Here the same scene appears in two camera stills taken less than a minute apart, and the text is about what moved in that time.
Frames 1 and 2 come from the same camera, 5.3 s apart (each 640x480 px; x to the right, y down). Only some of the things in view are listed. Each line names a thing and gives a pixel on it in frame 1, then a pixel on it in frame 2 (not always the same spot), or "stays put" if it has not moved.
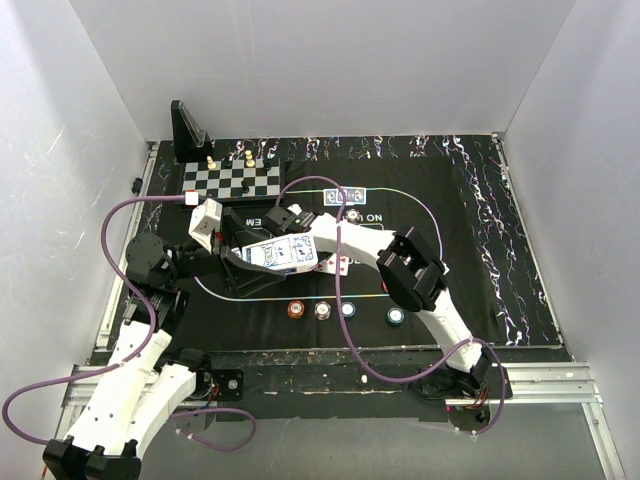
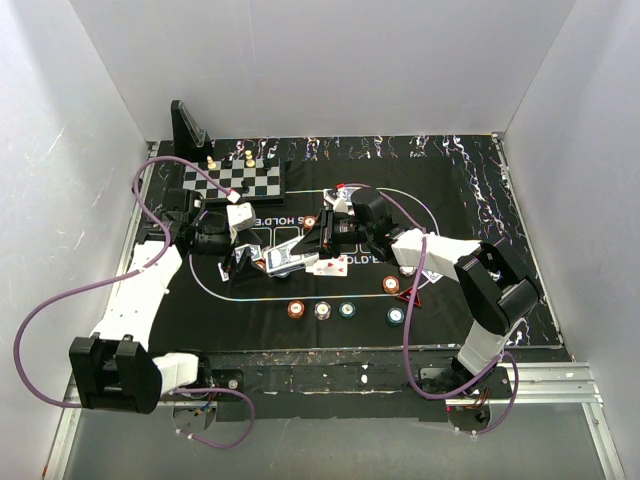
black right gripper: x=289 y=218 -> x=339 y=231
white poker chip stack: x=322 y=310 stays put
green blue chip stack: x=349 y=309 stays put
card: x=331 y=197 stays put
